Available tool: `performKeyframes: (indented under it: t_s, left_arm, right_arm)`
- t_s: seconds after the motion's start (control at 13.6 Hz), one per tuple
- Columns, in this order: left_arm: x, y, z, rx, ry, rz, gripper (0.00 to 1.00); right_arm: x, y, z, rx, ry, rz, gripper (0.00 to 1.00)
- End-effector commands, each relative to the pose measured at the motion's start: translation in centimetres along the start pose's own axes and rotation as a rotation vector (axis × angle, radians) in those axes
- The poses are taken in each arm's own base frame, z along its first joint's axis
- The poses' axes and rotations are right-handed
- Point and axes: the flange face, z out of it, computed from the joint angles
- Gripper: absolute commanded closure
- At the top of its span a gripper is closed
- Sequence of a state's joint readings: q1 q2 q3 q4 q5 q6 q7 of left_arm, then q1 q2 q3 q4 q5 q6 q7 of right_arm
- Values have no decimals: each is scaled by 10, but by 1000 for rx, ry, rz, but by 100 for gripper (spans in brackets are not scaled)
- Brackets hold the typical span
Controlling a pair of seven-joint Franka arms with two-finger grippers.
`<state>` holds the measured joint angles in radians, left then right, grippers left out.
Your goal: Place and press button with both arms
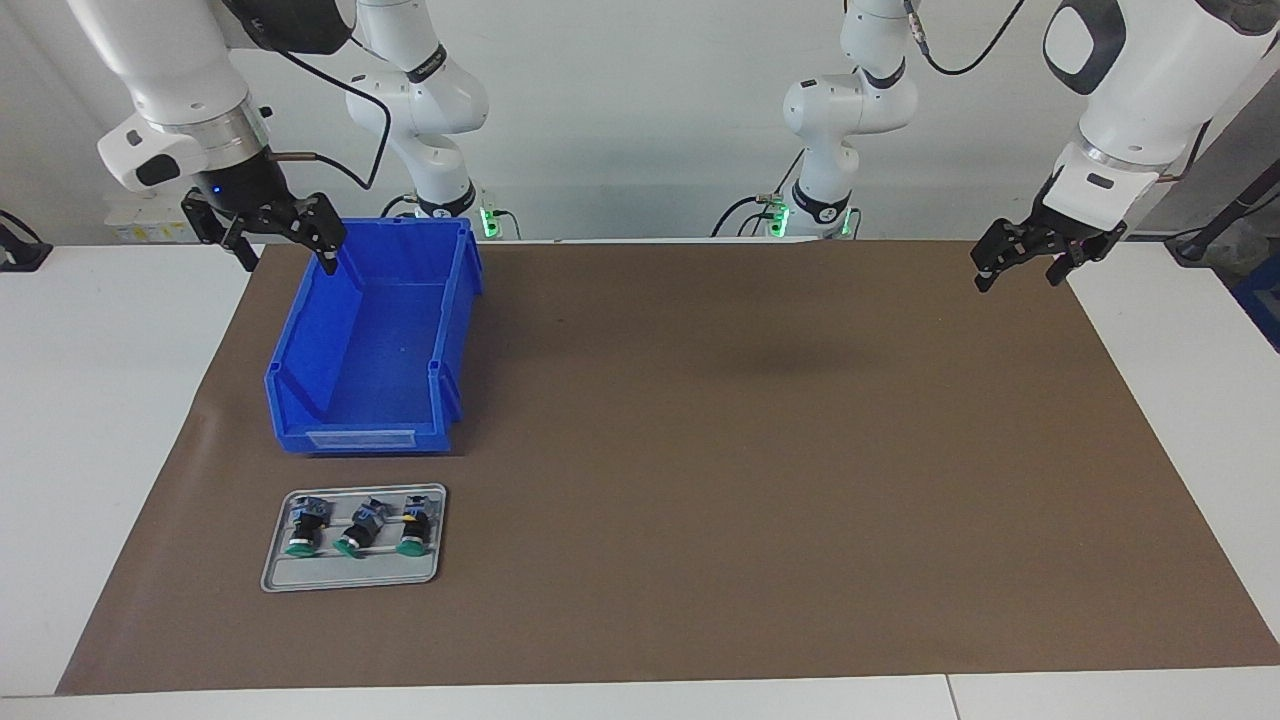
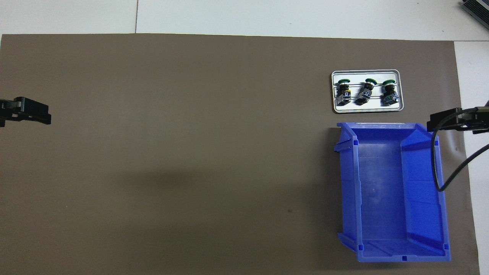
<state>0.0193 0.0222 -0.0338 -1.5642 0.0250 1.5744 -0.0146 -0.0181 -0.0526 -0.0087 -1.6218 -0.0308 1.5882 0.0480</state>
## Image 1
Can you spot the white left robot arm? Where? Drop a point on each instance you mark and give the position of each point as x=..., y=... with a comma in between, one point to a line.
x=1140, y=90

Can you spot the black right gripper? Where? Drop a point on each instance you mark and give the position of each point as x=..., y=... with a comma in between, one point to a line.
x=240, y=190

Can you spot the green push button switch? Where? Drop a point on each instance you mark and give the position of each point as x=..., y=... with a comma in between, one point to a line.
x=414, y=525
x=362, y=525
x=305, y=525

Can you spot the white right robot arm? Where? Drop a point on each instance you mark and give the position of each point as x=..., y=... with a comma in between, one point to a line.
x=160, y=60

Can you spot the blue plastic storage bin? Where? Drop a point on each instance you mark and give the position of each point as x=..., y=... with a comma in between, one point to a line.
x=380, y=350

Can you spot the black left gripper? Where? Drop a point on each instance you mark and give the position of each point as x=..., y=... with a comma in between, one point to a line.
x=1065, y=225

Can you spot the blue crate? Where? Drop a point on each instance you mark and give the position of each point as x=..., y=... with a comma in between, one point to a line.
x=1262, y=305

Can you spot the brown table mat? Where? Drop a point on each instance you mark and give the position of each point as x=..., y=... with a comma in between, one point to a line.
x=750, y=500

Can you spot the black clamp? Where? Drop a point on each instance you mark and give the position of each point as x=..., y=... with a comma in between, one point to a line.
x=20, y=252

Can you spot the grey metal tray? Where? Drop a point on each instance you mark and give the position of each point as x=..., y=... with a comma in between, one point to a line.
x=350, y=575

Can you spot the black stand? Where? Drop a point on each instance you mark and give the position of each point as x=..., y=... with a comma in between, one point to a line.
x=1215, y=232

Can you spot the white box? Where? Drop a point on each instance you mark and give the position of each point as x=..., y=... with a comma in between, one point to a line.
x=150, y=215

